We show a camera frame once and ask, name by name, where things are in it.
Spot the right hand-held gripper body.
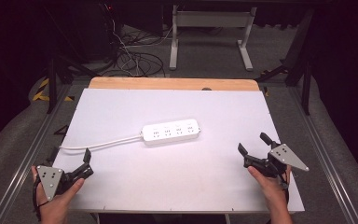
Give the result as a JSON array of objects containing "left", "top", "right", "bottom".
[{"left": 243, "top": 143, "right": 310, "bottom": 179}]

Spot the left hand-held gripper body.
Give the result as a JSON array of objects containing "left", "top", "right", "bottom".
[{"left": 36, "top": 162, "right": 94, "bottom": 202}]

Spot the person's left hand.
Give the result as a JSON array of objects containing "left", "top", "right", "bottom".
[{"left": 31, "top": 165, "right": 86, "bottom": 220}]

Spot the person's right hand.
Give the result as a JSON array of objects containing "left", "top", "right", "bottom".
[{"left": 247, "top": 164, "right": 294, "bottom": 217}]

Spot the yellow black hazard tape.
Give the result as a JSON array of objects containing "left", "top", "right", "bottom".
[{"left": 32, "top": 77, "right": 76, "bottom": 103}]

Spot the black tripod stand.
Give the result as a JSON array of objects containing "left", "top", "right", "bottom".
[{"left": 46, "top": 55, "right": 99, "bottom": 115}]

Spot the white table sheet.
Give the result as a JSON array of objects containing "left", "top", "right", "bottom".
[{"left": 52, "top": 88, "right": 306, "bottom": 215}]

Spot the white power strip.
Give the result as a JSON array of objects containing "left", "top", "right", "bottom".
[{"left": 141, "top": 119, "right": 202, "bottom": 147}]

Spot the black metal stand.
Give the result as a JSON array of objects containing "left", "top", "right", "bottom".
[{"left": 255, "top": 8, "right": 315, "bottom": 117}]

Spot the dark equipment box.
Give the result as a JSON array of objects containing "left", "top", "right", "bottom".
[{"left": 82, "top": 2, "right": 120, "bottom": 62}]

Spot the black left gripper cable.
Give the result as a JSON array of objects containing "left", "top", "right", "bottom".
[{"left": 32, "top": 177, "right": 50, "bottom": 222}]

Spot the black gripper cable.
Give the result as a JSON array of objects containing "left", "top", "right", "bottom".
[
  {"left": 32, "top": 177, "right": 50, "bottom": 222},
  {"left": 279, "top": 173, "right": 291, "bottom": 206}
]

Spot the white power strip cable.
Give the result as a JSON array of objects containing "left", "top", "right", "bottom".
[{"left": 58, "top": 133, "right": 145, "bottom": 151}]

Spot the aluminium floor rail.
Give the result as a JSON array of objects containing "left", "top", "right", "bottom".
[
  {"left": 287, "top": 87, "right": 358, "bottom": 224},
  {"left": 0, "top": 83, "right": 73, "bottom": 224}
]

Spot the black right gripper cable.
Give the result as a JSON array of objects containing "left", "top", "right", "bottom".
[{"left": 279, "top": 173, "right": 291, "bottom": 206}]

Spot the bundle of floor cables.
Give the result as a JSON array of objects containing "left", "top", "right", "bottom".
[{"left": 105, "top": 6, "right": 181, "bottom": 78}]

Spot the white metal stand frame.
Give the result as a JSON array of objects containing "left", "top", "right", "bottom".
[{"left": 169, "top": 4, "right": 258, "bottom": 72}]

